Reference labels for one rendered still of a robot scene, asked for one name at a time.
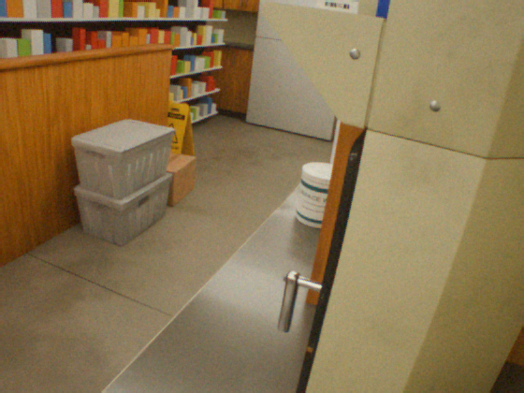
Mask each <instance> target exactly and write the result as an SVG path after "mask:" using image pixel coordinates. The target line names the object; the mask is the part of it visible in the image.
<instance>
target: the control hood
mask: <svg viewBox="0 0 524 393"><path fill-rule="evenodd" d="M261 8H262V10H263V15H264V17H265V18H266V19H267V20H268V22H269V24H271V26H272V27H273V29H274V31H275V32H276V34H277V35H278V36H279V37H280V39H281V40H282V42H283V43H284V44H285V46H286V47H287V48H288V49H289V50H290V51H291V53H292V54H293V56H294V57H295V58H296V61H297V62H298V64H299V66H301V67H302V69H303V70H304V72H305V73H306V75H307V76H308V77H309V78H310V80H311V81H312V83H313V85H314V86H315V88H317V90H318V91H319V93H320V94H321V96H323V98H324V99H325V101H326V102H327V103H328V105H329V106H330V108H331V109H332V111H333V112H334V114H335V115H336V117H337V118H338V120H339V121H340V122H342V123H343V124H346V125H350V126H354V127H358V128H362V129H364V128H365V127H366V126H368V120H369V117H370V113H371V102H372V99H373V94H374V86H375V82H376V79H377V75H376V74H377V71H378V66H379V64H380V62H379V59H380V56H381V52H382V45H383V41H384V34H385V30H386V19H382V18H377V17H373V16H368V15H361V14H355V13H348V12H340V11H334V10H327V9H322V8H317V7H305V6H296V5H286V4H279V3H271V2H265V5H264V4H262V6H261Z"/></svg>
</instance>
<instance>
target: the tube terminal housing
mask: <svg viewBox="0 0 524 393"><path fill-rule="evenodd" d="M389 5H390V6H389V10H388V12H387V15H388V16H387V20H386V30H385V34H384V41H383V45H382V52H381V56H380V59H379V62H380V64H379V66H378V71H377V74H376V75H377V79H376V82H375V86H374V94H373V99H372V102H371V113H370V117H369V120H368V128H369V129H368V131H367V133H366V136H365V140H364V144H363V148H364V149H363V152H362V156H361V160H360V165H359V170H358V174H357V185H356V189H355V193H354V197H353V202H352V206H351V210H350V213H349V218H348V222H347V227H346V231H345V235H344V240H343V244H342V250H341V255H340V259H339V264H338V267H337V271H336V275H335V280H334V284H333V288H332V292H331V296H330V301H329V303H328V305H327V311H326V315H325V319H324V324H323V326H322V331H321V334H320V339H319V343H318V346H317V350H316V354H315V358H314V362H313V368H312V372H311V375H310V380H309V383H308V386H307V390H306V393H489V391H490V390H491V388H492V387H493V385H494V382H495V380H496V378H497V377H498V375H499V373H500V371H501V370H502V367H503V363H504V361H505V360H506V359H507V357H508V355H509V353H510V352H511V350H512V347H513V345H514V343H515V341H516V339H517V337H518V334H519V332H520V330H521V328H522V326H523V324H524V0H390V2H389Z"/></svg>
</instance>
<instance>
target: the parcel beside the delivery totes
mask: <svg viewBox="0 0 524 393"><path fill-rule="evenodd" d="M196 160H197V158H196V157H194V156H189V155H184V154H179V153H172V152H169V157H168V162H167V172H166V173H168V174H173V175H172V181H170V184H169V190H168V196H167V206H169V207H175V206H176V204H177V203H178V202H179V201H181V200H182V199H183V198H184V197H185V196H187V195H188V194H189V193H190V192H191V191H192V190H193V189H194V188H195V176H196Z"/></svg>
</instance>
